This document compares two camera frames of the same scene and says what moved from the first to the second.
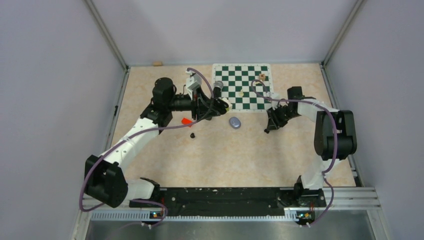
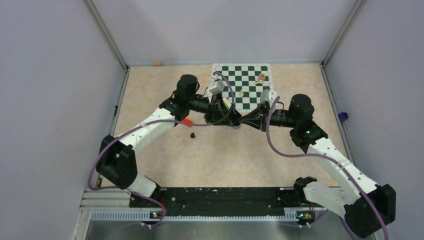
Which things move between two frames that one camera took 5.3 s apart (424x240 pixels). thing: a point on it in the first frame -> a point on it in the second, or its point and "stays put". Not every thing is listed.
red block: x=185 y=121 stays put
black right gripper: x=274 y=123 -> x=258 y=117
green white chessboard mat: x=237 y=80 stays put
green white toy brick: x=230 y=105 stays put
